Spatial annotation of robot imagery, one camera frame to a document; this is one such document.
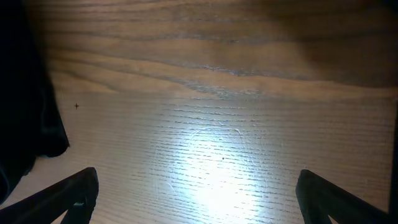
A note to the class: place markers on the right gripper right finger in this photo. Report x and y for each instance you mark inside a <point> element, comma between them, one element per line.
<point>321,201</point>

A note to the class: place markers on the black polo shirt with logo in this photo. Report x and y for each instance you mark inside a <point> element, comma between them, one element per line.
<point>31,125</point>

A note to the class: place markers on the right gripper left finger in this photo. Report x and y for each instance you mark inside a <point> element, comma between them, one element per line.
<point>74,198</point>

